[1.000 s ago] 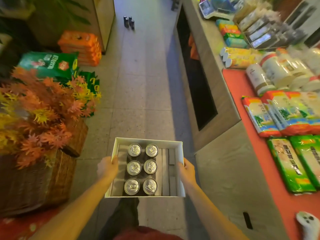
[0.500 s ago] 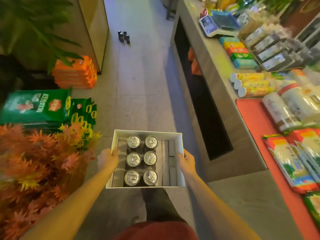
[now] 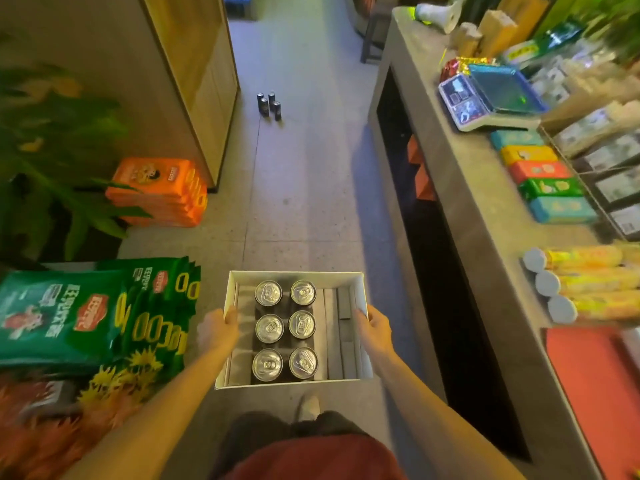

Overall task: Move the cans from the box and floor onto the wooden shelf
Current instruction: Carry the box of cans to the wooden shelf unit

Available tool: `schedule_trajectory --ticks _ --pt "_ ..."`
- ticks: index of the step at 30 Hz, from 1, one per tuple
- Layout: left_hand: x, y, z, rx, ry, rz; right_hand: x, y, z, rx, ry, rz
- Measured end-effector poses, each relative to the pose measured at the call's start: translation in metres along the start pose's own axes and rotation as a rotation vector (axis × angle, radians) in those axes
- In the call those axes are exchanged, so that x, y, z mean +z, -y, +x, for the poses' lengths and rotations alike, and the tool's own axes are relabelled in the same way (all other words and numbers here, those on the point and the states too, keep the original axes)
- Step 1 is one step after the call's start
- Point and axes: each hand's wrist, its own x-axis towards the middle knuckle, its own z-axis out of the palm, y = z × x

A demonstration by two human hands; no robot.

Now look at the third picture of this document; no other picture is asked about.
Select person's right hand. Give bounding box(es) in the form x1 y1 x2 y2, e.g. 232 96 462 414
353 305 397 359

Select person's left hand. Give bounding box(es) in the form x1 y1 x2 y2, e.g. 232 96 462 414
197 307 241 353

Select white cardboard box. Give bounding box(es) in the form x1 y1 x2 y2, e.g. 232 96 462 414
214 270 375 391

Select person's right forearm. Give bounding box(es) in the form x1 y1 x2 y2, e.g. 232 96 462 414
371 346 527 480

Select person's left forearm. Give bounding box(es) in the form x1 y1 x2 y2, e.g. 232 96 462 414
61 340 228 480

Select group of silver-top drink cans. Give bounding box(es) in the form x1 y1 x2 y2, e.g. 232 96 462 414
251 279 320 383

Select person's light shoe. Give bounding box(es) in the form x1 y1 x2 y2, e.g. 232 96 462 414
298 394 322 423

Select person's dark trousers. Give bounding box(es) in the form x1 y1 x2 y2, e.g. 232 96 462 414
209 411 372 480

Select grey shop counter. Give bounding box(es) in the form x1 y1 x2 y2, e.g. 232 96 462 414
367 6 640 480

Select stack of orange packets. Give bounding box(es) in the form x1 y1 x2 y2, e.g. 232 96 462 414
105 157 209 228

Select person's red shirt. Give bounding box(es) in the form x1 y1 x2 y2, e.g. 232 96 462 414
222 434 407 480

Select orange boxes under counter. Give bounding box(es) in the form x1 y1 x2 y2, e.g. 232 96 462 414
406 134 437 202

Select stack of green snack packets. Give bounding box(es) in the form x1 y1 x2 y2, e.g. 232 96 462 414
0 256 202 378

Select orange and yellow artificial flowers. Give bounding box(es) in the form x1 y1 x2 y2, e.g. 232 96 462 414
0 347 168 480

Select yellow tube with white cap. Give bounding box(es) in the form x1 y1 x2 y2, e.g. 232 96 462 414
522 244 640 274
547 291 640 325
534 268 640 298

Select blue snack box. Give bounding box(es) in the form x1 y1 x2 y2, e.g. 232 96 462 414
528 196 599 225

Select green snack box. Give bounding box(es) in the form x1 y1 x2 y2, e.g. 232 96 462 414
518 178 585 202

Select red snack box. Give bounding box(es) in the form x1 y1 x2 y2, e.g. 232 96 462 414
508 161 573 185

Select yellow snack box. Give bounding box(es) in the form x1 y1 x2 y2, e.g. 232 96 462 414
500 145 559 167

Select teal snack box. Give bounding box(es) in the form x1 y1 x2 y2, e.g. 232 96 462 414
489 129 546 151

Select green leafy plant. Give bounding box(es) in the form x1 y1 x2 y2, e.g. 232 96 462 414
0 32 152 268

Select red mat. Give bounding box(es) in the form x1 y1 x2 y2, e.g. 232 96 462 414
544 326 640 480

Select white weighing scale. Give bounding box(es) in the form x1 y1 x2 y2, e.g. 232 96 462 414
438 63 550 132

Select wooden cabinet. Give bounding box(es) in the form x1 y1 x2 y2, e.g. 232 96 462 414
137 0 241 189

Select red and gold foil packet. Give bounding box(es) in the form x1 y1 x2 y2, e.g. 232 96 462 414
439 57 497 84

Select dark chair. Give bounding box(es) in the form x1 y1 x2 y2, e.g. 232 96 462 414
359 0 398 64

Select white megaphone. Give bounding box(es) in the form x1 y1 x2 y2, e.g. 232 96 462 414
413 0 464 35

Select tan wooden box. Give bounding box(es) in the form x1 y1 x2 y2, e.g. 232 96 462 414
476 9 519 59

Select green foil packet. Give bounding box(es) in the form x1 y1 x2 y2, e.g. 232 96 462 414
501 21 587 66

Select wire rack of packets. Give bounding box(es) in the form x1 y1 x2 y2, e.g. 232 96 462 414
539 60 640 241

